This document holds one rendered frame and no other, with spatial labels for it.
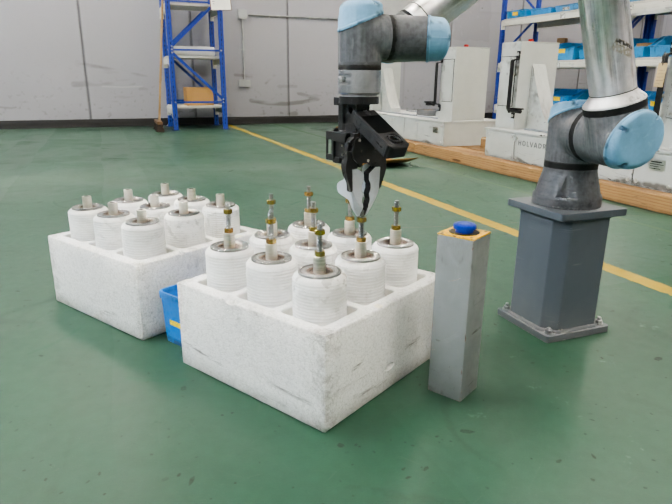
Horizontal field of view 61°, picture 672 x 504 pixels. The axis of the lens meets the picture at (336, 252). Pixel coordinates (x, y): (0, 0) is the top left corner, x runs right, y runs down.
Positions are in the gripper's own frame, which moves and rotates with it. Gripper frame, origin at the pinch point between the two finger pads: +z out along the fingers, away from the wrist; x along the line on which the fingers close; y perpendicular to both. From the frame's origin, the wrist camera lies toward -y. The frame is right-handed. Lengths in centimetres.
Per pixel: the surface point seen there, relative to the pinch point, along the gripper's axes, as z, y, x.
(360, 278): 11.9, -3.1, 3.0
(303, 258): 10.6, 9.6, 7.1
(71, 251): 18, 67, 38
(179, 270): 20, 44, 19
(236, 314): 18.4, 8.7, 22.3
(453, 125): 11, 223, -267
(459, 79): -22, 223, -270
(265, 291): 14.0, 5.8, 17.8
